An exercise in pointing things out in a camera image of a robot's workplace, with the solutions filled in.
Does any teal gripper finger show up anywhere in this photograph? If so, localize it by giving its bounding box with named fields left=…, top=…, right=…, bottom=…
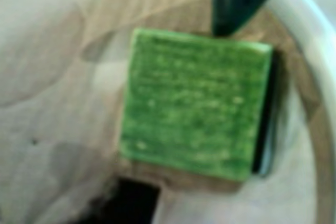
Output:
left=212, top=0, right=286, bottom=37

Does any white round shape sorter lid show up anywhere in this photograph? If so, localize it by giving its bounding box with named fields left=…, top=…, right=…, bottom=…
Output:
left=0, top=0, right=336, bottom=224

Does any green square block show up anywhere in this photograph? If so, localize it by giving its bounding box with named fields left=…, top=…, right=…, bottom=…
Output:
left=118, top=26, right=274, bottom=183

